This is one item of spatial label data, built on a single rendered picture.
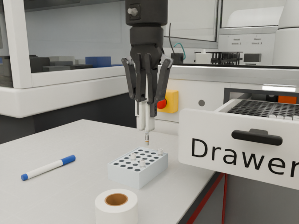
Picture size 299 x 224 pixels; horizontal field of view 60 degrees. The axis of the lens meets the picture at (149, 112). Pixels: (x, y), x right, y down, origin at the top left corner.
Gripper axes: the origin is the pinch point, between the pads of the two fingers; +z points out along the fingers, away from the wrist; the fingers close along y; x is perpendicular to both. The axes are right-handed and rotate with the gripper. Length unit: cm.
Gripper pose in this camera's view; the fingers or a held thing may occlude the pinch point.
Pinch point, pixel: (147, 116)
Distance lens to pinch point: 61.8
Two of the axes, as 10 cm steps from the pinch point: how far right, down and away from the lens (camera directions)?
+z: 0.0, 9.7, 2.3
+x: 5.3, -1.9, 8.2
